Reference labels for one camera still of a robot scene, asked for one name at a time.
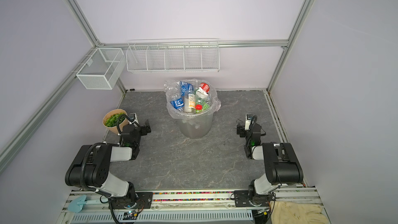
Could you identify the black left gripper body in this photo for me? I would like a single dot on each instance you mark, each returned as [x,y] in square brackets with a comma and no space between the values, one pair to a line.
[141,132]

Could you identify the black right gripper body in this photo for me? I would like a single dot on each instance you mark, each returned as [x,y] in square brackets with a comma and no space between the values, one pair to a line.
[244,133]

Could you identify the green label clear bottle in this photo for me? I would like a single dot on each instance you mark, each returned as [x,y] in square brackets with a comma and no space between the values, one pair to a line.
[205,106]

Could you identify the red label clear bottle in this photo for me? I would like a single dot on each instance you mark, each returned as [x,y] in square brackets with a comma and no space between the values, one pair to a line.
[201,96]

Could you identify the clear crushed bottle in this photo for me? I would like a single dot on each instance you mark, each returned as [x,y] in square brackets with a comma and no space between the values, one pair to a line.
[172,87]

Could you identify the white yellow label clear bottle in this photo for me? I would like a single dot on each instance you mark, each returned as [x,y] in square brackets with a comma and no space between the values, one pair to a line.
[189,102]

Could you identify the blue label bottle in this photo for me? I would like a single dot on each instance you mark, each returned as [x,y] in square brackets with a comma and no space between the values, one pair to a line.
[177,102]

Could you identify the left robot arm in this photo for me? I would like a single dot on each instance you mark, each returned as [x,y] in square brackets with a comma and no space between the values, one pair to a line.
[90,168]

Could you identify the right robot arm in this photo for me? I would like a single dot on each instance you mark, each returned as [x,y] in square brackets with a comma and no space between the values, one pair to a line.
[281,165]

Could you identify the clear plastic bin liner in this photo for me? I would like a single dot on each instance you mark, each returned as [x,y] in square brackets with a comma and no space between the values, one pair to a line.
[215,103]

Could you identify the grey mesh waste bin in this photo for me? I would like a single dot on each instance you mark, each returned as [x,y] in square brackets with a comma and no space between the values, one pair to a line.
[196,128]

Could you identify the beige pot with green plant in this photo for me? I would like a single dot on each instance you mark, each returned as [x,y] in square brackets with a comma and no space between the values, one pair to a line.
[111,118]

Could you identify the white mesh box basket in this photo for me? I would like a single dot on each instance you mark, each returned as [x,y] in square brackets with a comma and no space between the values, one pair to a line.
[102,69]

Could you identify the beige cloth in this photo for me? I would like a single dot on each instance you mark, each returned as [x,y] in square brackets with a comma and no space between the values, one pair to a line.
[297,213]

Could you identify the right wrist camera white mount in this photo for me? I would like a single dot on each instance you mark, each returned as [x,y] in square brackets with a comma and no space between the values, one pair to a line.
[248,120]

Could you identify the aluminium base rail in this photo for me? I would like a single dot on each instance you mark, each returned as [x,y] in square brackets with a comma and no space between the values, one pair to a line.
[192,206]

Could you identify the white wire wall shelf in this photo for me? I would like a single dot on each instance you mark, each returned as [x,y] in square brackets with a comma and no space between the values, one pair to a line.
[173,55]

